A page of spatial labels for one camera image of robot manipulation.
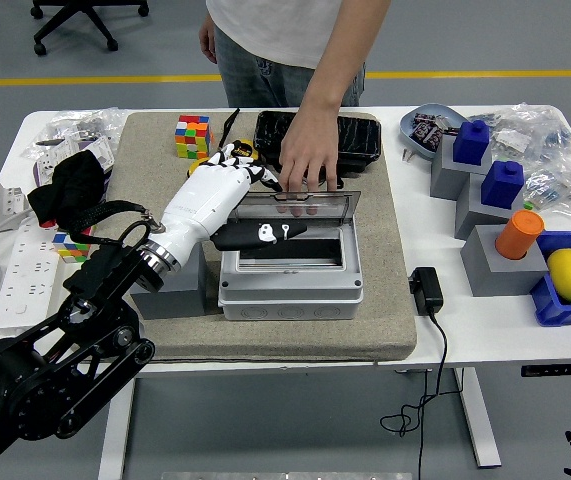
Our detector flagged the white table leg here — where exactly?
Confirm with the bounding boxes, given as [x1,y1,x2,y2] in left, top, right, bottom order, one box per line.
[452,367,502,470]
[97,378,137,480]

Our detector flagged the pale blue dish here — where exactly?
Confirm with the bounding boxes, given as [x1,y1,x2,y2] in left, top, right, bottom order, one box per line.
[398,103,469,161]

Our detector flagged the clear bag blue parts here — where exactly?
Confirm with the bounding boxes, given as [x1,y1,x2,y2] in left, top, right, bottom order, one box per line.
[527,112,571,169]

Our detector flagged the dark snack packets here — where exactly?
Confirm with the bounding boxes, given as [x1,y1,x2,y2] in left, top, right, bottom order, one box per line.
[411,112,461,150]

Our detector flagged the clear bag white connectors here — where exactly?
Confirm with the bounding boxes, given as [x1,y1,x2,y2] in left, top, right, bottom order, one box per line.
[467,102,536,162]

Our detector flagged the black plastic tray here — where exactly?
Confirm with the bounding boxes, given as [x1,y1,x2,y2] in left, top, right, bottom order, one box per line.
[253,110,383,179]

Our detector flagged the white power strip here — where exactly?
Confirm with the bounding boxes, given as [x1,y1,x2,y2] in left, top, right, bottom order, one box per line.
[0,219,66,331]

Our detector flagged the person's right hand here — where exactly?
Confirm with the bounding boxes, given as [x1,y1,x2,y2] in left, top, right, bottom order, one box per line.
[198,14,219,65]

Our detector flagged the black adapter cord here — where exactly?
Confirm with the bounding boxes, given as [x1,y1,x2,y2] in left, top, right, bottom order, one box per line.
[379,312,450,480]

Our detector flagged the yellow lemon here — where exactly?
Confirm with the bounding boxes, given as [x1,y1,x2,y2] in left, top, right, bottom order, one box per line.
[546,248,571,303]

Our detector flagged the black desk control panel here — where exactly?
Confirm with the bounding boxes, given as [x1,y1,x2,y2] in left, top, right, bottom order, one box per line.
[520,363,571,378]

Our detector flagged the yellow tape measure black label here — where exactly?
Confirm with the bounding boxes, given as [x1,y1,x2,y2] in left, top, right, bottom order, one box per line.
[217,107,259,161]

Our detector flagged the white wall socket plates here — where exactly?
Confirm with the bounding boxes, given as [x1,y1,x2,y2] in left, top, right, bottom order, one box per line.
[32,137,116,187]

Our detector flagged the clear plastic parts bags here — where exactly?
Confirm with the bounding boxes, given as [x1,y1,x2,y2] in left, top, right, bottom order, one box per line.
[22,107,129,161]

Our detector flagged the blue block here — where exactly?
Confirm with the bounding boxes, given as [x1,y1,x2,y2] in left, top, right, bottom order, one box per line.
[479,159,525,210]
[452,119,492,166]

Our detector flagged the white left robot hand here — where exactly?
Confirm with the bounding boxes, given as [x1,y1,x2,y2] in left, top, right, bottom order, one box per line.
[157,144,309,262]

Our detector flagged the black office chair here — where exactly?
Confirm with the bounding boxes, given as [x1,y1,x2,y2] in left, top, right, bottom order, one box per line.
[29,0,150,57]

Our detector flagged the colourful puzzle cube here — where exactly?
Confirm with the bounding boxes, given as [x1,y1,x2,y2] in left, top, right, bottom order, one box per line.
[174,114,215,160]
[52,227,94,264]

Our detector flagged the person's left hand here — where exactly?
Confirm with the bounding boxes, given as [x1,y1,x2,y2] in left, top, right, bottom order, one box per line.
[278,104,340,194]

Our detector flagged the black power adapter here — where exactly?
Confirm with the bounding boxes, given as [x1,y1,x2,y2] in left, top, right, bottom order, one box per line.
[408,266,445,317]

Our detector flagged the blue plastic bin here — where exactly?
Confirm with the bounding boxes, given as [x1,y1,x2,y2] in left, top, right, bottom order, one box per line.
[529,230,571,328]

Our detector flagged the grey cube holder with hole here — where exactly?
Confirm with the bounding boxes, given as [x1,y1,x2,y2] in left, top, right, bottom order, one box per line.
[459,224,551,298]
[129,244,208,321]

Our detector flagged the grey electrical box clear lid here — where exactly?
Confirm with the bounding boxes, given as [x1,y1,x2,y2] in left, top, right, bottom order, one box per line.
[217,189,365,322]

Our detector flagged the grey-brown mat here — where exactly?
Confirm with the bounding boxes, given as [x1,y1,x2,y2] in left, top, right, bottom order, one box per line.
[66,110,418,365]

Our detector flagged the orange cylinder battery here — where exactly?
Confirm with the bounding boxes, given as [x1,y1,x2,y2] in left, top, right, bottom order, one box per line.
[494,209,546,260]

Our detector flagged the person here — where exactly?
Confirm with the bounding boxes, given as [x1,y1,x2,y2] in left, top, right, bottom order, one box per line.
[206,0,392,109]

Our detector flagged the black cloth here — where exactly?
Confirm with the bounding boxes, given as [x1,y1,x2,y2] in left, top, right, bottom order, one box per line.
[27,151,108,236]

